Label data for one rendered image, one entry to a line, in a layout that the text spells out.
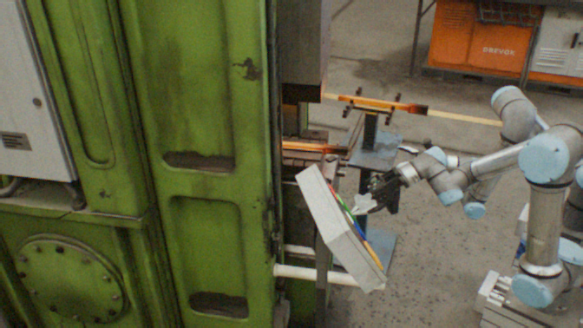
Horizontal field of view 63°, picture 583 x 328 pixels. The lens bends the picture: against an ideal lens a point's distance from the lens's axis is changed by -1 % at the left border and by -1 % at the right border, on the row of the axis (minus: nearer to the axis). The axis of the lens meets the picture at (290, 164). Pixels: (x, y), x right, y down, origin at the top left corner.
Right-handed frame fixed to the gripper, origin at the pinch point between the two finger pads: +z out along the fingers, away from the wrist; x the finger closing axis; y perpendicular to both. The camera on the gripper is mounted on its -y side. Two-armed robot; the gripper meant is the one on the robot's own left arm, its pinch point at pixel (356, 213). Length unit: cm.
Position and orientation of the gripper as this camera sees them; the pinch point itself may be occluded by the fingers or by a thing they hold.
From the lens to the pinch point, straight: 166.9
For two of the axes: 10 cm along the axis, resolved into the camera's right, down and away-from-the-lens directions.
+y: -4.9, -6.5, -5.7
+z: -8.4, 5.4, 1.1
